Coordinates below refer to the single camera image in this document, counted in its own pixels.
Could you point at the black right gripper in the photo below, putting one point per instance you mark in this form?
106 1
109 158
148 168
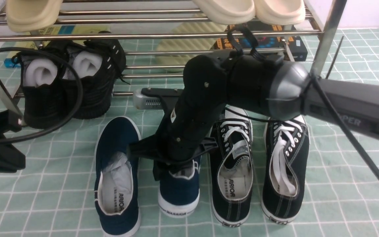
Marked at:
180 134

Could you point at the navy slip-on shoe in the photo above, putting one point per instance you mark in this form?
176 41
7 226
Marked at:
116 185
179 192

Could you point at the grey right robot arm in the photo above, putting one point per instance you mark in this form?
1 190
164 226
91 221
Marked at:
272 87

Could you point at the stainless steel shoe rack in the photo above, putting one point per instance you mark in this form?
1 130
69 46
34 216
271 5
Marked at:
327 35

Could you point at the black canvas sneaker left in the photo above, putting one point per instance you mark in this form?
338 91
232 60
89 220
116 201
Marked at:
231 167

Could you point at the black canvas sneaker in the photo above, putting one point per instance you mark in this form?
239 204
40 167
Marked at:
231 167
287 149

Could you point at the black mesh sneaker left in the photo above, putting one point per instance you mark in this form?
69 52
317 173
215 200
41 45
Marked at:
41 87

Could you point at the black mesh sneaker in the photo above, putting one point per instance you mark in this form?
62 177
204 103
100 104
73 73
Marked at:
41 87
98 63

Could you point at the black mesh sneaker right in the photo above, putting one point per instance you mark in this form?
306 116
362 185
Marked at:
98 63

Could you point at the black canvas sneaker right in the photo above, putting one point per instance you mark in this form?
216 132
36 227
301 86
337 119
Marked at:
287 149

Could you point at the black book with orange text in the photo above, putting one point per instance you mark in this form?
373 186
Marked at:
268 45

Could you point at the cream slipper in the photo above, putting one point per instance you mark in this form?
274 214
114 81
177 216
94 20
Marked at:
227 12
280 12

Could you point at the cream slipper far right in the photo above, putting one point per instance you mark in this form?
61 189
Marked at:
280 12

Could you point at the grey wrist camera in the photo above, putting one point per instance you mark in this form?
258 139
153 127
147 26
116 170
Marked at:
156 98

